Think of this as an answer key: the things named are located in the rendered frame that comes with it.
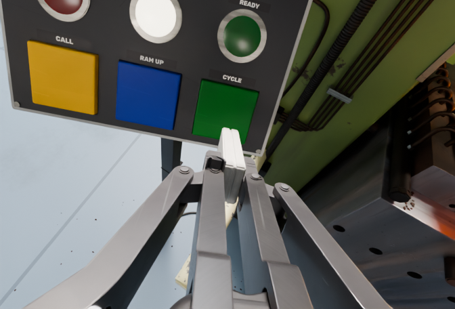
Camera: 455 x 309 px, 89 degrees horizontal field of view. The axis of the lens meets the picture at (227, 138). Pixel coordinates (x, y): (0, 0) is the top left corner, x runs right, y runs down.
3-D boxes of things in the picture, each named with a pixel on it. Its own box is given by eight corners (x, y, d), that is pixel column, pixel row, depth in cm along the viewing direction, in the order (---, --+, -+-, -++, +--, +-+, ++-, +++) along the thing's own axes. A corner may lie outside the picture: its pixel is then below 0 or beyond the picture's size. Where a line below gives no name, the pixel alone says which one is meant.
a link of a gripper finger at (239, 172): (235, 166, 15) (246, 169, 15) (230, 128, 21) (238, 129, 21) (225, 203, 16) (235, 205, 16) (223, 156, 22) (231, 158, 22)
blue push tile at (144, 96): (172, 131, 31) (181, 74, 28) (114, 119, 30) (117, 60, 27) (174, 126, 33) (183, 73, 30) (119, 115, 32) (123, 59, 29)
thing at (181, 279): (190, 295, 52) (193, 293, 48) (171, 280, 53) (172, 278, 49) (265, 160, 79) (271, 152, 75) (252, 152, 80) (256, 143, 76)
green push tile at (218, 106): (244, 145, 32) (260, 92, 29) (191, 134, 31) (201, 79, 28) (243, 140, 34) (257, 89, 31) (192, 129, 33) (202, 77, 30)
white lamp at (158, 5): (163, 47, 26) (163, 8, 23) (131, 29, 27) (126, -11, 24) (180, 36, 28) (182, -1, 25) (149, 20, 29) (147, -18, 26)
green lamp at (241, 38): (248, 67, 28) (259, 32, 24) (215, 49, 28) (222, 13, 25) (258, 56, 29) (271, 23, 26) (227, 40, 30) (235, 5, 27)
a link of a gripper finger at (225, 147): (225, 203, 16) (214, 202, 16) (223, 156, 22) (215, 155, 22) (235, 166, 15) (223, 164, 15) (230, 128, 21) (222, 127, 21)
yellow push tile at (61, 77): (94, 116, 29) (94, 55, 27) (31, 103, 29) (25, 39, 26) (100, 112, 31) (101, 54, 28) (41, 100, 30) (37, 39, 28)
